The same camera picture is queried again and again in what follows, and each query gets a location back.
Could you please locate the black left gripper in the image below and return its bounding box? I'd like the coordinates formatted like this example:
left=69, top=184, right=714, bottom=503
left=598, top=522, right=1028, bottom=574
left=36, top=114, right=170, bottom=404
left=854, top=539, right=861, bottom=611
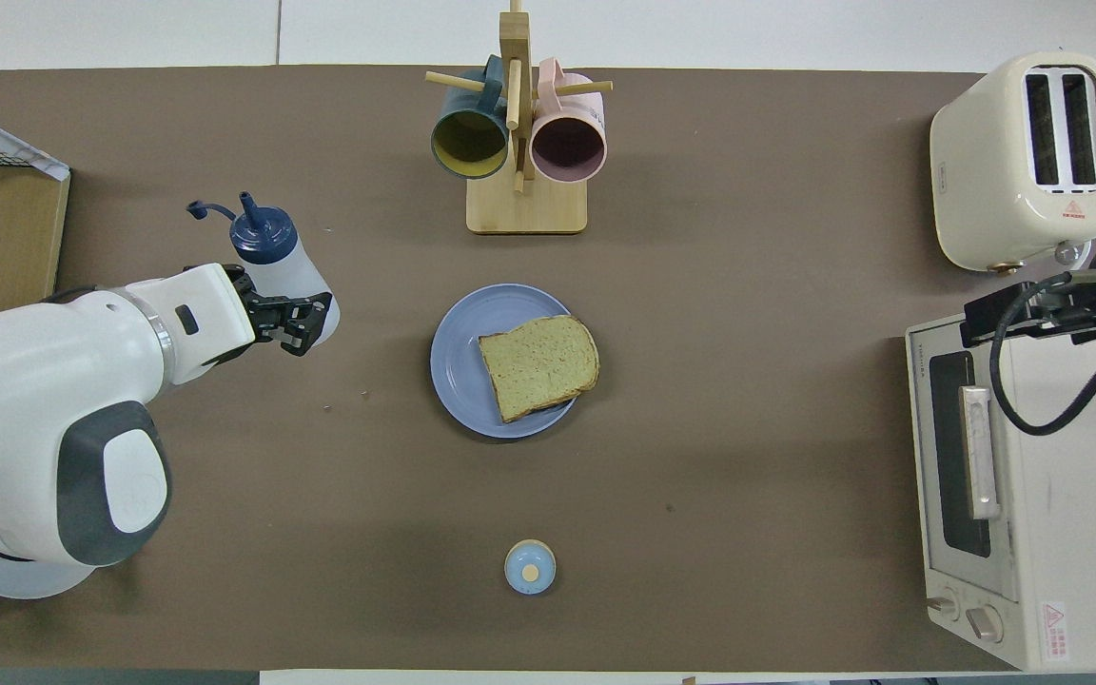
left=223, top=264, right=333, bottom=358

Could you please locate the clear squeeze bottle blue cap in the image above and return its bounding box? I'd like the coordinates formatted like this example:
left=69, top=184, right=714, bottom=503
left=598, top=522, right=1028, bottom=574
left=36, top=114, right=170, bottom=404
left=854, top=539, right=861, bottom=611
left=188, top=192, right=341, bottom=348

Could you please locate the toasted bread slice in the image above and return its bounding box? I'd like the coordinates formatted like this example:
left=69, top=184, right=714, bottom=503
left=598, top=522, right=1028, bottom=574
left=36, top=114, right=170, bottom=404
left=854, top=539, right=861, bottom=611
left=479, top=315, right=600, bottom=423

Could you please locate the blue round plate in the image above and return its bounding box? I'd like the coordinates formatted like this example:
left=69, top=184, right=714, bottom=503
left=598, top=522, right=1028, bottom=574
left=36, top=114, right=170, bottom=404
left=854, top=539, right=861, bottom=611
left=430, top=284, right=587, bottom=440

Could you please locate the grey plate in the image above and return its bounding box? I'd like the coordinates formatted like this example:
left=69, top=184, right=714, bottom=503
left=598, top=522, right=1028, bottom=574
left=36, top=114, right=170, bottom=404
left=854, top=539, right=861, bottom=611
left=0, top=559, right=97, bottom=600

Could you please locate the cream two-slot toaster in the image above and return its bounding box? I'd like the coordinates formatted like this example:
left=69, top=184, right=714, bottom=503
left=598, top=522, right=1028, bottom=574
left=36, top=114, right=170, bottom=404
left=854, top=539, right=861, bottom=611
left=930, top=52, right=1096, bottom=275

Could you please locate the white toaster oven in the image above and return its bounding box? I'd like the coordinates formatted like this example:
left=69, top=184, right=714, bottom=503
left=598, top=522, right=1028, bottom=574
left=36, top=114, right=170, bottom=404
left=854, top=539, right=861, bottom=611
left=905, top=303, right=1096, bottom=672

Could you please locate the teal mug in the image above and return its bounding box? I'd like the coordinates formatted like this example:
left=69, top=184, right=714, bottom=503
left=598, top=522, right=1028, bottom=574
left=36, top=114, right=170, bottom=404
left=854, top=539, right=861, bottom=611
left=430, top=54, right=511, bottom=181

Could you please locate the wooden mug tree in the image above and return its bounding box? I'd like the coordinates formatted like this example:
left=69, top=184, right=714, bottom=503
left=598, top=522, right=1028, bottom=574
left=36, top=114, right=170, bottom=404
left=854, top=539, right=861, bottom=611
left=425, top=0, right=614, bottom=235

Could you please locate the brown table mat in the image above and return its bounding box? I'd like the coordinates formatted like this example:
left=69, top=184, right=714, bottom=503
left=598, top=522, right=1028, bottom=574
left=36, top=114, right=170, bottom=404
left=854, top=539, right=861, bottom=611
left=0, top=65, right=1096, bottom=672

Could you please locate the pink mug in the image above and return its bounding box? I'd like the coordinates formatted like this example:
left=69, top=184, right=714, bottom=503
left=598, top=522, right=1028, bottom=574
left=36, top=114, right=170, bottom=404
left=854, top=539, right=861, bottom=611
left=530, top=57, right=608, bottom=185

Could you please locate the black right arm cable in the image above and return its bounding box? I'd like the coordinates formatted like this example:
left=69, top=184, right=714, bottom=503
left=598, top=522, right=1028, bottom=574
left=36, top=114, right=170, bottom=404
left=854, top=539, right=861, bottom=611
left=988, top=269, right=1096, bottom=437

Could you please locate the black wire basket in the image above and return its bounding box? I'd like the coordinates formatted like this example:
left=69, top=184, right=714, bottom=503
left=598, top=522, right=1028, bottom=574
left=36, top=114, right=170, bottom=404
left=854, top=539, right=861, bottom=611
left=0, top=133, right=69, bottom=177

